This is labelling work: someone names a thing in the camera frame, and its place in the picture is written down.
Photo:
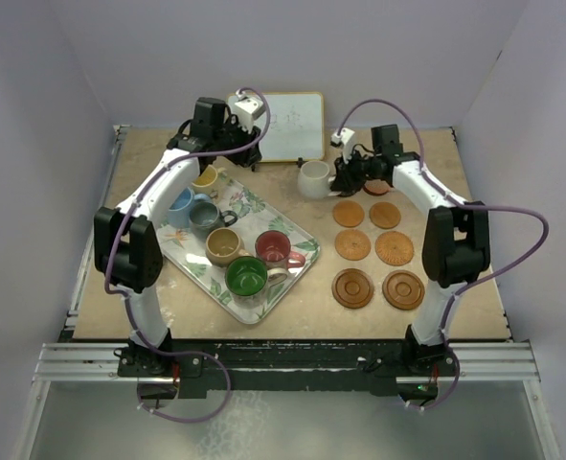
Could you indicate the grey blue ceramic cup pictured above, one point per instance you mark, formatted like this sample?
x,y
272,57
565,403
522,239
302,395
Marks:
x,y
206,217

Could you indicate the woven bamboo coaster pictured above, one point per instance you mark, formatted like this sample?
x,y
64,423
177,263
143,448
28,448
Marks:
x,y
394,248
352,244

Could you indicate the black front rail base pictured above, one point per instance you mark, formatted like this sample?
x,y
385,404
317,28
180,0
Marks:
x,y
194,367

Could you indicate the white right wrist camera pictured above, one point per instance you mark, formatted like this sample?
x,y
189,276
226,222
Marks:
x,y
344,140

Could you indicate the green ceramic cup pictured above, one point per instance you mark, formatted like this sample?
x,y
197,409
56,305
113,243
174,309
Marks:
x,y
249,276

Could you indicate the red ceramic cup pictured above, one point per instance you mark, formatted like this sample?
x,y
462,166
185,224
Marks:
x,y
275,249

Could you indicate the light wooden coaster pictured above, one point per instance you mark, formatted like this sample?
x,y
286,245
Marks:
x,y
385,215

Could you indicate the small whiteboard with stand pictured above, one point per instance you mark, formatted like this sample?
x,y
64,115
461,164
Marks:
x,y
296,129

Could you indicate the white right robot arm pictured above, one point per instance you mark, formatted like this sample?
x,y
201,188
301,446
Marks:
x,y
455,249

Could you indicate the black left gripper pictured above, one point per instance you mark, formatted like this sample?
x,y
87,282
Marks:
x,y
248,156

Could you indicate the aluminium frame rail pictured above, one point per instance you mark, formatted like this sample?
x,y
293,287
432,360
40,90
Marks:
x,y
77,361

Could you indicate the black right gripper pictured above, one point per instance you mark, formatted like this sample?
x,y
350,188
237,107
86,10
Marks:
x,y
345,180

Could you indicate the tan ceramic cup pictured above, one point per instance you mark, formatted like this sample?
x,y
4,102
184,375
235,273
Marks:
x,y
223,246

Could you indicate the pink ceramic cup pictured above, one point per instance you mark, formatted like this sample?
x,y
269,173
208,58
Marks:
x,y
376,188

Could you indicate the floral serving tray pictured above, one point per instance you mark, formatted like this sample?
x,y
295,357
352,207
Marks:
x,y
255,216

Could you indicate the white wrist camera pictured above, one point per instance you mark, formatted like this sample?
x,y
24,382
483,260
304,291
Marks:
x,y
248,108
344,140

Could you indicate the light blue ceramic cup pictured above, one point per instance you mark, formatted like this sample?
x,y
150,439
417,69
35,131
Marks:
x,y
178,214

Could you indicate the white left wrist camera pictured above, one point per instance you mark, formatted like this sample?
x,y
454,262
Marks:
x,y
248,108

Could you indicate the white ceramic cup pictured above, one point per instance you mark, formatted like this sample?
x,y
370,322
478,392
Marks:
x,y
314,180

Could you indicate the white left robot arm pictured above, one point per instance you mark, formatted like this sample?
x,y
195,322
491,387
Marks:
x,y
126,248

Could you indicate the yellow ceramic cup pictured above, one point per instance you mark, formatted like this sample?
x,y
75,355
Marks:
x,y
209,177

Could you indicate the orange wooden coaster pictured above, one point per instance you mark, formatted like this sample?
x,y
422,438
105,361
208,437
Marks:
x,y
348,213

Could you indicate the brown ringed coaster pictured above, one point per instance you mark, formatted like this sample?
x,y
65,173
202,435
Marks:
x,y
403,290
352,288

